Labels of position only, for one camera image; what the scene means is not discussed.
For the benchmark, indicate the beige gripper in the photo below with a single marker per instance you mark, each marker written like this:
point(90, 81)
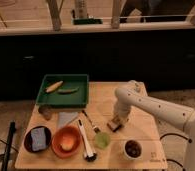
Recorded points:
point(120, 119)

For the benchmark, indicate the wooden block eraser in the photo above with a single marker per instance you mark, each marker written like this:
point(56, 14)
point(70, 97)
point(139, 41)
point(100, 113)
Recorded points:
point(113, 126)

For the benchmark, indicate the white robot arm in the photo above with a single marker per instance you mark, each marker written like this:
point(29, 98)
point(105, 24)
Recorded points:
point(179, 116)

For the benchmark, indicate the metal spoon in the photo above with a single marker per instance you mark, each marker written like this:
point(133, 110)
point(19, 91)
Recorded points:
point(94, 127)

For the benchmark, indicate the green plastic cup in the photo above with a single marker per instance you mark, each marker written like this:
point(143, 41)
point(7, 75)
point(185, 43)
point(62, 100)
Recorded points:
point(102, 140)

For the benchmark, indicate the white cup with dark contents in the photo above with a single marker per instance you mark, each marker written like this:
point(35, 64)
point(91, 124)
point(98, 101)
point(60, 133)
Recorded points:
point(132, 149)

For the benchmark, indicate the green plastic tray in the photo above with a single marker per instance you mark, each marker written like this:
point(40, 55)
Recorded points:
point(72, 93)

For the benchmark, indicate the green pea pod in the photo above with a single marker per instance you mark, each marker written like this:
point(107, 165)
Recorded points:
point(67, 91)

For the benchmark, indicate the grey cloth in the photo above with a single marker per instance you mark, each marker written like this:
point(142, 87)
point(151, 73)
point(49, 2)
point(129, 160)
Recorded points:
point(64, 118)

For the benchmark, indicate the yellow orange fruit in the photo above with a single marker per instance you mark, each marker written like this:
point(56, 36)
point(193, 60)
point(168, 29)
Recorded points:
point(67, 143)

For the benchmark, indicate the orange bowl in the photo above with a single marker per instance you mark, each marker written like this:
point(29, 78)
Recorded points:
point(57, 138)

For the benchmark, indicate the brown potato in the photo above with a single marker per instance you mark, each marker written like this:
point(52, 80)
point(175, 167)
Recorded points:
point(45, 112)

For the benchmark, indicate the blue grey sponge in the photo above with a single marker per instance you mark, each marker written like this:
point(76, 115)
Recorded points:
point(38, 139)

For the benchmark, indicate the dark brown bowl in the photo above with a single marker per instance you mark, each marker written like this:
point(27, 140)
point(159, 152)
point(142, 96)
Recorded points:
point(28, 139)

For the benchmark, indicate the green base stand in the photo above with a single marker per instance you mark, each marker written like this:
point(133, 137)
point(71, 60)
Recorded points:
point(87, 21)

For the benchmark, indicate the black pole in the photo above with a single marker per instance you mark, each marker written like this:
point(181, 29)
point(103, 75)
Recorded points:
point(6, 155)

